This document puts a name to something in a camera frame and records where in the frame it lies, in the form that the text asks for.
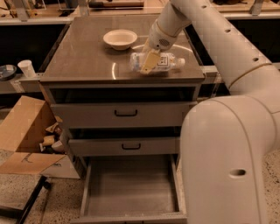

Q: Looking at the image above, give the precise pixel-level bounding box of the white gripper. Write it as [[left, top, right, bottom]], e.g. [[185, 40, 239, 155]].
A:
[[140, 21, 177, 74]]

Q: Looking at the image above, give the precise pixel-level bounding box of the clear blue plastic bottle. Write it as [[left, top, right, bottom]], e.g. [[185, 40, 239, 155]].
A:
[[129, 52, 186, 74]]

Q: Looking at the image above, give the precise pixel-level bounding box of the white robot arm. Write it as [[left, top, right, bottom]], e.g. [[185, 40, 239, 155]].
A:
[[144, 0, 280, 224]]

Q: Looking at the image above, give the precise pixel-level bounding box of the grey drawer cabinet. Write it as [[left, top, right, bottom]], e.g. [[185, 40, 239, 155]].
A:
[[40, 15, 205, 169]]

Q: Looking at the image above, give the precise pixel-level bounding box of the grey middle drawer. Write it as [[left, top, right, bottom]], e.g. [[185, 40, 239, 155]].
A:
[[68, 137, 179, 157]]

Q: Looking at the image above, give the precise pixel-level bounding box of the grey drawer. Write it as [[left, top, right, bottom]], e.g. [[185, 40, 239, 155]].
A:
[[68, 137, 179, 157], [51, 101, 196, 129], [71, 155, 187, 224]]

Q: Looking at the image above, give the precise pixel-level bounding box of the grey top drawer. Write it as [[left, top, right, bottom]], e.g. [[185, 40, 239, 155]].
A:
[[51, 101, 196, 129]]

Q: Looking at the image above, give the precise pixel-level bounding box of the grey bottom drawer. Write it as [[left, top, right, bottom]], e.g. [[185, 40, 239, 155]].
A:
[[71, 155, 187, 224]]

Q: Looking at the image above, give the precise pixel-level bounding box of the white ceramic bowl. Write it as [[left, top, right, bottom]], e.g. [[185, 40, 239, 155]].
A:
[[103, 29, 137, 51]]

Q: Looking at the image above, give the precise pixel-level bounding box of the white paper cup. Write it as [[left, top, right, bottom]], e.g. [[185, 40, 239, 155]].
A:
[[17, 59, 36, 78]]

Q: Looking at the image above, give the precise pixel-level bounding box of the dark round dish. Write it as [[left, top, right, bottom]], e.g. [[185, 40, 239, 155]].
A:
[[0, 65, 17, 81]]

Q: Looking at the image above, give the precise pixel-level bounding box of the open cardboard box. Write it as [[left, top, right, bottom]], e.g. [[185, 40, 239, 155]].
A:
[[0, 96, 82, 179]]

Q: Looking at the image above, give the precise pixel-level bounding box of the black metal frame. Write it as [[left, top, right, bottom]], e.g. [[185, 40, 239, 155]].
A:
[[0, 175, 53, 224]]

